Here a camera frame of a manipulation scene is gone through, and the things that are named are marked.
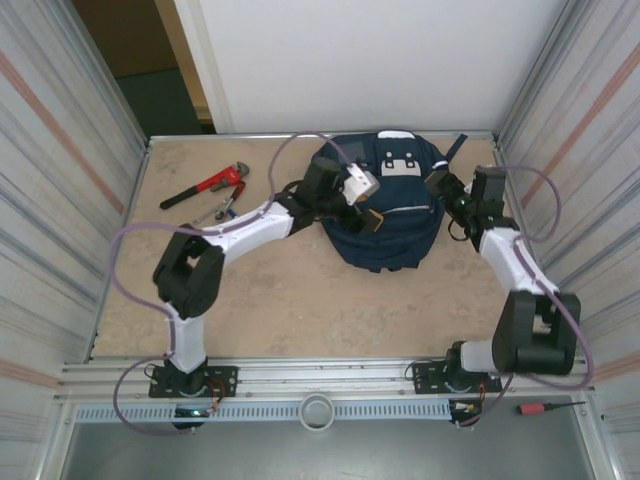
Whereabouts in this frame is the brown door panel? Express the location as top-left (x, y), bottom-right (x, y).
top-left (72, 0), bottom-right (177, 79)

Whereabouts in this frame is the white round pipe fitting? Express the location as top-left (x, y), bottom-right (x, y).
top-left (299, 393), bottom-right (335, 430)

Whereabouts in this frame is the red handled screwdriver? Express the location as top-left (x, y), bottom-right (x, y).
top-left (516, 399), bottom-right (587, 416)

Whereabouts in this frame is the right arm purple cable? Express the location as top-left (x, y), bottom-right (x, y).
top-left (457, 163), bottom-right (596, 430)

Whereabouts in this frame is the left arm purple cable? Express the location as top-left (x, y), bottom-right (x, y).
top-left (109, 130), bottom-right (361, 436)

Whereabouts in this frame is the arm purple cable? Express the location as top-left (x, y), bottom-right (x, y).
top-left (457, 163), bottom-right (596, 430)
top-left (109, 130), bottom-right (361, 436)

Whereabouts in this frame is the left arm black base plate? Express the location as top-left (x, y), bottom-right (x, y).
top-left (148, 364), bottom-right (239, 400)

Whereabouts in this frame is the grey slotted cable duct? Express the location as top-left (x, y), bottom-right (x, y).
top-left (73, 402), bottom-right (451, 422)

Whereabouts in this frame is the aluminium table frame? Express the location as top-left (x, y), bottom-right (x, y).
top-left (53, 130), bottom-right (600, 405)

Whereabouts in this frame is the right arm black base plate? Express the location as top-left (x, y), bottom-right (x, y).
top-left (413, 360), bottom-right (503, 396)

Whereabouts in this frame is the red pipe wrench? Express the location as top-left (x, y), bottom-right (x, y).
top-left (159, 160), bottom-right (253, 210)

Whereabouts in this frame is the tan wooden door frame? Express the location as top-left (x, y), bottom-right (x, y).
top-left (153, 0), bottom-right (211, 121)

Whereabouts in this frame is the navy blue backpack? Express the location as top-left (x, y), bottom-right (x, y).
top-left (309, 129), bottom-right (469, 274)

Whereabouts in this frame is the small controller board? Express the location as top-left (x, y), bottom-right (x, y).
top-left (173, 405), bottom-right (215, 420)
top-left (448, 399), bottom-right (485, 417)

